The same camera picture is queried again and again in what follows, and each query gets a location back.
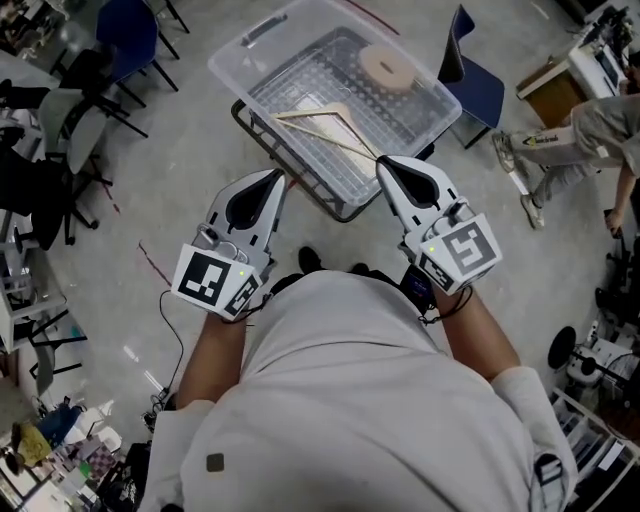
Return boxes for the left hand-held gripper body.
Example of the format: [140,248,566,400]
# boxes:
[170,223,277,321]

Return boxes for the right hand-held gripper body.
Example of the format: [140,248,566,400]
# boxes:
[398,198,503,296]

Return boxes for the wooden clothes hanger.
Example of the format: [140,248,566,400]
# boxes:
[269,101,382,163]

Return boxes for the clear plastic storage bin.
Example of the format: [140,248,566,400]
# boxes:
[207,0,463,208]

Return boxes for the person's right forearm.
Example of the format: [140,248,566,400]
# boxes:
[432,287,522,382]

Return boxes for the person's left forearm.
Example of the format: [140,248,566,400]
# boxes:
[175,312,252,409]

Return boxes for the person's legs in black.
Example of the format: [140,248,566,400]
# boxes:
[272,245,401,297]

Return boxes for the black metal low table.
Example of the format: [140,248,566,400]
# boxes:
[230,98,436,224]

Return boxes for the blue chair with dark back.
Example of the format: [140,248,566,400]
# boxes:
[437,4,506,151]

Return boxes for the black round disc stand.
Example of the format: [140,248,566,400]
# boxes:
[547,326,578,372]

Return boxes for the tan tape roll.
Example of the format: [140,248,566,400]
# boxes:
[358,43,418,93]

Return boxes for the wooden cabinet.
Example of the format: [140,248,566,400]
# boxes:
[515,54,596,129]

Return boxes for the grey chair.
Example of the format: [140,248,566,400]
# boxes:
[37,87,114,187]

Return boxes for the black wheeled stand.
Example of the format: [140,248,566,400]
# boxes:
[594,234,640,322]

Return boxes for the white rounded device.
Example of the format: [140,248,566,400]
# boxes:
[569,339,609,387]

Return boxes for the person's white shirt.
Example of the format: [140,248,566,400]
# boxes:
[142,269,579,512]

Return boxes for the black office chair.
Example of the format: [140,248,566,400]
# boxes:
[0,149,99,251]

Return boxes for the white desk with equipment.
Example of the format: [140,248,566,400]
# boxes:
[567,29,631,101]

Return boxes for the blue chair with black legs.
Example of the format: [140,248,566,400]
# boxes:
[94,0,181,109]

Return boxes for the checkered board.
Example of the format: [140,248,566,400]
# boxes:
[87,442,124,476]

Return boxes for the white shelf unit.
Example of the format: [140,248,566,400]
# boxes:
[549,387,640,502]

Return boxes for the black floor cable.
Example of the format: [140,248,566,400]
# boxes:
[148,289,202,407]

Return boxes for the grey strap buckle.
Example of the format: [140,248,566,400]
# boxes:
[532,453,567,497]

